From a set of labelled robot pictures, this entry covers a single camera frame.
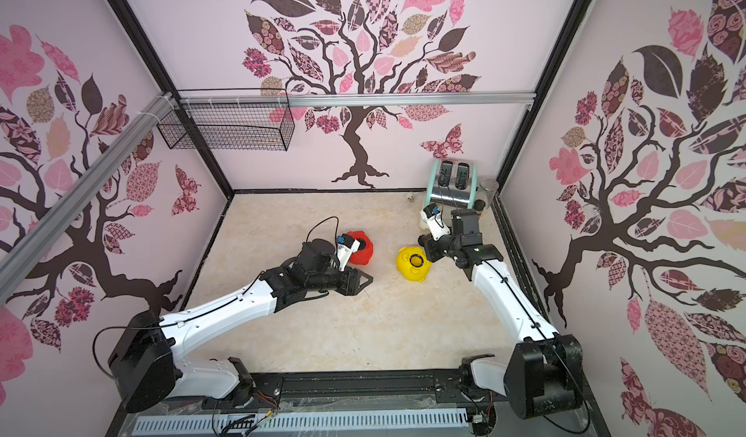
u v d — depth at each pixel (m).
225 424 0.70
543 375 0.39
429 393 0.73
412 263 0.88
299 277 0.60
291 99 0.92
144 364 0.39
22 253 0.51
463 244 0.62
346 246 0.70
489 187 1.03
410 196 1.17
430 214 0.71
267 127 0.80
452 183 0.98
